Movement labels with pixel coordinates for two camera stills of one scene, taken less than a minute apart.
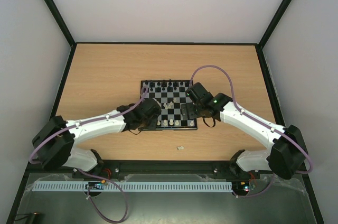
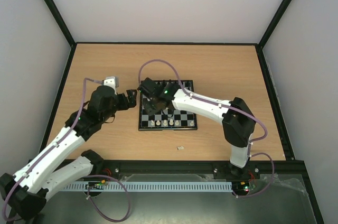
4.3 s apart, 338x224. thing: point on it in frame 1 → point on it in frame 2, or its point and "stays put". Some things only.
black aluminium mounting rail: x=216 y=167 stays put
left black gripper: x=153 y=126 → x=132 y=103
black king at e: x=163 y=84 stays put
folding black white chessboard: x=170 y=94 stays put
